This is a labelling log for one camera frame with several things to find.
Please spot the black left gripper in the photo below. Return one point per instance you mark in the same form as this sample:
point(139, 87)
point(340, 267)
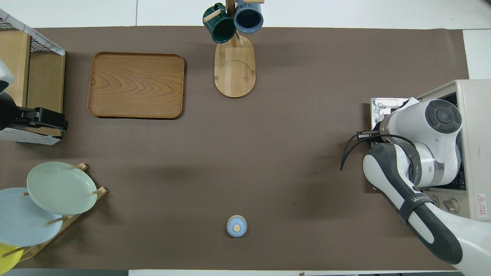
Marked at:
point(7, 111)

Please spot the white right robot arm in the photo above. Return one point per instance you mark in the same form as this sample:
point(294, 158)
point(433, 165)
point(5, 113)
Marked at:
point(418, 126)

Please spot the white toaster oven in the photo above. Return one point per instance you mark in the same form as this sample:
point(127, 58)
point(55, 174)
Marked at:
point(477, 115)

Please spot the pale green plate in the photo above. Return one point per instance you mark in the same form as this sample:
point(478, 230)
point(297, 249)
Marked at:
point(61, 188)

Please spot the white marble print cloth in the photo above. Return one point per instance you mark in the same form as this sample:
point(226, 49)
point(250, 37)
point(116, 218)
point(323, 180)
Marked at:
point(50, 46)

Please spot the wooden plate rack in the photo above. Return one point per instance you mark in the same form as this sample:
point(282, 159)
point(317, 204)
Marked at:
point(101, 190)

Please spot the wooden serving tray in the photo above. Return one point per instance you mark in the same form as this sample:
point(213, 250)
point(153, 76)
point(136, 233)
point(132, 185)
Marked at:
point(134, 84)

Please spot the light blue plate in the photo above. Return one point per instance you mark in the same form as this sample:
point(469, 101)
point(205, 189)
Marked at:
point(23, 222)

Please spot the yellow plate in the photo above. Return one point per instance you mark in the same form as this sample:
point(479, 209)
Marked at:
point(7, 260)

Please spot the wooden mug tree stand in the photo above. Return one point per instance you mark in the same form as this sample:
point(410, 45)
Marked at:
point(234, 76)

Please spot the dark green mug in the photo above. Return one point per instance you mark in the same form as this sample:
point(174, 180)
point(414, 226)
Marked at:
point(220, 28)

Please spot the brown table mat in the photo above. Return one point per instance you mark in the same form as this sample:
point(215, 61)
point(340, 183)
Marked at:
point(268, 153)

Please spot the blue mug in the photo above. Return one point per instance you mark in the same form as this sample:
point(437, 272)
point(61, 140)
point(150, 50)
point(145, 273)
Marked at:
point(248, 19)

